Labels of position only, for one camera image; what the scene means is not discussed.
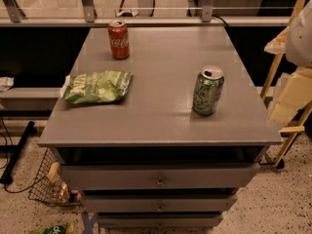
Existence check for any red Coca-Cola can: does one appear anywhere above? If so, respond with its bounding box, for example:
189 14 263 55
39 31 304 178
108 19 130 59

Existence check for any black cable on floor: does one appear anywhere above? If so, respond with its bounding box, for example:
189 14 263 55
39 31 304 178
0 115 50 194

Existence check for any metal window rail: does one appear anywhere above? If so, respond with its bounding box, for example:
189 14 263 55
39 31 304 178
0 0 289 27

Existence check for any grey drawer cabinet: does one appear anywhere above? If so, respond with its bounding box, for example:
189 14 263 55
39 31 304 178
40 26 281 219

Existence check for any bottom grey drawer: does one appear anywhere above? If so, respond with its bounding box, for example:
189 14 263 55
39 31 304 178
97 214 222 229

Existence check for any green bag on floor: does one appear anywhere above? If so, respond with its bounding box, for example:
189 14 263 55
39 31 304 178
29 221 75 234

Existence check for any black stand leg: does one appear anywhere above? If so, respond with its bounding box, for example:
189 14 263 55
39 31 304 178
0 121 36 185

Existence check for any green soda can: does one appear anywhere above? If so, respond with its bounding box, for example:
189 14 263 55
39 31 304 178
192 65 224 116

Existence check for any middle grey drawer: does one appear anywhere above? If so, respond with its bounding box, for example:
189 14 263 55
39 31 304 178
82 194 237 213

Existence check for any grey drawer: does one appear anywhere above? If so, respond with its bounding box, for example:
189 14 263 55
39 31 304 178
82 194 237 213
61 163 259 190
97 214 222 229

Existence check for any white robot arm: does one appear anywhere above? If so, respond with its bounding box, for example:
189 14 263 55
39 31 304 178
264 1 312 124

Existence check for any green jalapeno chip bag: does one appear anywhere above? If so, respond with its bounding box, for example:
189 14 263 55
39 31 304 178
60 70 132 104

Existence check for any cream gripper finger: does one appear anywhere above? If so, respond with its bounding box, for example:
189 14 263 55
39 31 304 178
268 67 312 125
264 26 290 55

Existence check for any wire basket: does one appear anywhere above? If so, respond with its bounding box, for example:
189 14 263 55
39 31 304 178
28 149 81 208

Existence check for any top grey drawer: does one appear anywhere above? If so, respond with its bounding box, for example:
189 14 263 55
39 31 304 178
61 163 259 190

